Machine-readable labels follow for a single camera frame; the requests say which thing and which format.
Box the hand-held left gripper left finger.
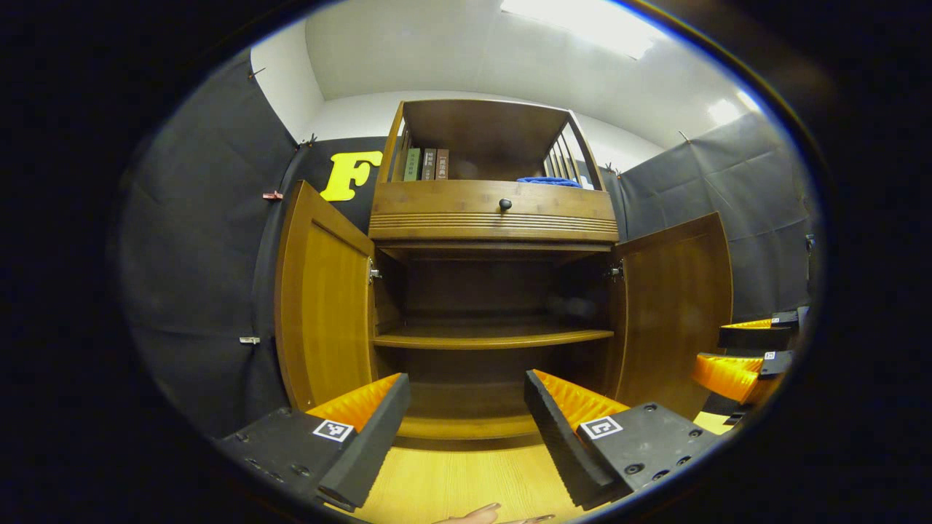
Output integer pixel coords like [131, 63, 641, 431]
[217, 373, 411, 510]

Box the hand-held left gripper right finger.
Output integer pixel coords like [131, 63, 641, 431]
[524, 369, 725, 511]

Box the wooden cabinet door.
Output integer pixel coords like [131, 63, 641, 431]
[275, 180, 380, 413]
[610, 212, 735, 421]

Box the wooden cabinet shelf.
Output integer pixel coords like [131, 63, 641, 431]
[373, 325, 615, 352]

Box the small ceiling light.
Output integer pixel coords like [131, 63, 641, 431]
[709, 90, 762, 126]

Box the wooden drawer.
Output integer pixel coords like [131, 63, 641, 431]
[369, 180, 620, 244]

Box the black backdrop cloth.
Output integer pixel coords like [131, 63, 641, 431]
[116, 51, 821, 442]

